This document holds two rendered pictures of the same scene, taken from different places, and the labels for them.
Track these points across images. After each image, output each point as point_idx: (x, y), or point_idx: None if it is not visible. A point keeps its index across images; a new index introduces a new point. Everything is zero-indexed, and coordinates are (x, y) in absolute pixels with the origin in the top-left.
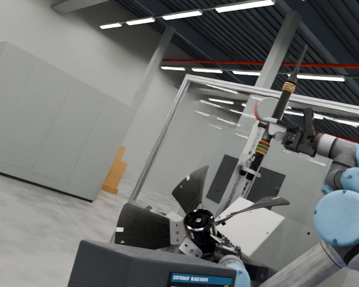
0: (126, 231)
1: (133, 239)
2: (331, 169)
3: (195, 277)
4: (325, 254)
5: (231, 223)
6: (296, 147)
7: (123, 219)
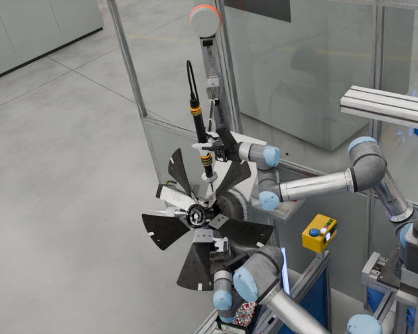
0: (156, 233)
1: (164, 236)
2: (257, 173)
3: None
4: None
5: (227, 164)
6: (227, 159)
7: (148, 226)
